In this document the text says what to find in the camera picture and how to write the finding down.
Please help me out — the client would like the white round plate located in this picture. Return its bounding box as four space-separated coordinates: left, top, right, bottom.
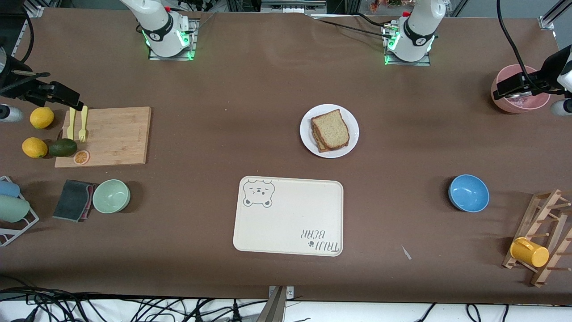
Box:
299 104 359 159

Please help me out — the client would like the brown bread slice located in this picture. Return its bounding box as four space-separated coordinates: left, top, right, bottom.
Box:
311 109 350 150
311 127 349 153

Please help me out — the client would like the pink bowl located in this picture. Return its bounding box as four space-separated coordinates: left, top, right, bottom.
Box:
491 65 551 114

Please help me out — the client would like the yellow lemon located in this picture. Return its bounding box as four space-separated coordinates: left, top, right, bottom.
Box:
30 107 55 130
22 137 48 159

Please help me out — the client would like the yellow plastic fork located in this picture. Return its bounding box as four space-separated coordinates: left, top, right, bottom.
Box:
78 106 88 143

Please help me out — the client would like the dark green avocado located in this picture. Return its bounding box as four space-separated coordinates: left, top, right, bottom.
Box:
48 138 78 157

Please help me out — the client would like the wooden cutting board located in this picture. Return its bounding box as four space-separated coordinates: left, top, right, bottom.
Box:
55 106 152 169

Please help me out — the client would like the light blue cup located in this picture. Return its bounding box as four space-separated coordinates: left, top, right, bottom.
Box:
0 180 21 198

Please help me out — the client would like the grey folded cloth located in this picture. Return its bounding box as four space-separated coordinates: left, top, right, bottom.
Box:
53 180 97 222

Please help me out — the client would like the blue bowl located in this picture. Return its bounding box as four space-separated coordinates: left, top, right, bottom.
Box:
448 174 490 212

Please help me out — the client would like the pale green cup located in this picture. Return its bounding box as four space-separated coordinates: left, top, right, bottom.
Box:
0 195 30 223

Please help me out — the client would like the light green bowl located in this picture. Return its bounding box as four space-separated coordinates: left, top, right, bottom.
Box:
93 179 131 214

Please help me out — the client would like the yellow mug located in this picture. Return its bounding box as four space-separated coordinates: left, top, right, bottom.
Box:
510 237 550 268

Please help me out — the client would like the wooden mug rack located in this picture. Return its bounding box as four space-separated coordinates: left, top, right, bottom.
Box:
502 189 572 288

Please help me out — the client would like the brown bread slice under egg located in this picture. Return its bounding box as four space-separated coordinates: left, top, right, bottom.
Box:
311 127 349 153

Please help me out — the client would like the grey metal box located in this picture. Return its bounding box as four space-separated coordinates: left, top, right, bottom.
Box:
261 0 328 13

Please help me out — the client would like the cream bear print tray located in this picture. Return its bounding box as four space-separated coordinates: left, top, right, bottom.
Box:
233 175 344 257

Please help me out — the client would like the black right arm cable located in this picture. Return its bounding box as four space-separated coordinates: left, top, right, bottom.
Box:
20 16 34 63

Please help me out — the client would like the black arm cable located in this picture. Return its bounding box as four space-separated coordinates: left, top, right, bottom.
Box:
497 0 543 90
20 16 34 63

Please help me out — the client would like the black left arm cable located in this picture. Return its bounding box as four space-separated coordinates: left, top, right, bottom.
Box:
497 0 543 90

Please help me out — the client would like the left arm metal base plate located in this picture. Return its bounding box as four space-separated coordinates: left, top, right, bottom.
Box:
383 22 432 67

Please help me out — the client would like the white wire rack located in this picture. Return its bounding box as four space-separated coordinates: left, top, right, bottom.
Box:
0 176 40 247

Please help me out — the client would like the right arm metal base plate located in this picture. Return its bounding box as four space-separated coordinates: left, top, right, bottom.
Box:
148 18 197 61

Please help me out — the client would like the black table cable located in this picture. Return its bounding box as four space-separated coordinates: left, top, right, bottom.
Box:
313 16 391 40

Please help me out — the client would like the black cable tangle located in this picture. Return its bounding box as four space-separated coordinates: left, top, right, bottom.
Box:
0 275 269 322

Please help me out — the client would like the black loose cable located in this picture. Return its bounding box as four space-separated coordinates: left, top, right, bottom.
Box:
413 303 436 322

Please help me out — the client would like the grey metal post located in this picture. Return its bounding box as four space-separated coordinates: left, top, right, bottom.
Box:
257 286 287 322

